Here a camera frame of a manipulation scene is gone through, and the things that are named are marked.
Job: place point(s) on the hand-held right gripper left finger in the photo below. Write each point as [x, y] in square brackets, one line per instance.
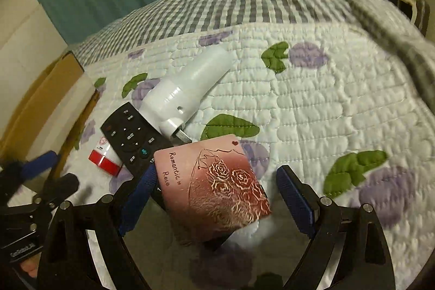
[138, 196]

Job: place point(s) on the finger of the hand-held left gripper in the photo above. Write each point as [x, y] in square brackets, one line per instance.
[61, 186]
[42, 161]

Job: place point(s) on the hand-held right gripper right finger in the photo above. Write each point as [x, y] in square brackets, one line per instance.
[299, 205]

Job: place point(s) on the pink rose-printed box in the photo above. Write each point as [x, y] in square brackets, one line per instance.
[210, 186]

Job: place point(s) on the person's left hand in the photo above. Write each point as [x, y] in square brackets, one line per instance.
[29, 270]

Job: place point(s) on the red and white tube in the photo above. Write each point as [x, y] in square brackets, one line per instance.
[103, 162]

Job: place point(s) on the black remote control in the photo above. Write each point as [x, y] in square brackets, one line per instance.
[129, 133]

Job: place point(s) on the cardboard box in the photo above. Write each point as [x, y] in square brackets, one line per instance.
[51, 89]

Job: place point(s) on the white floral quilt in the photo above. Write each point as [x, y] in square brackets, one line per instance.
[323, 106]

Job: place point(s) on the white cylindrical device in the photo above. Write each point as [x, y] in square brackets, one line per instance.
[190, 79]

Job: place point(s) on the grey knitted blanket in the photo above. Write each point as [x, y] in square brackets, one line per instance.
[390, 31]

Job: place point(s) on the grey checkered blanket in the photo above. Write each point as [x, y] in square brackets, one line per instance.
[221, 4]

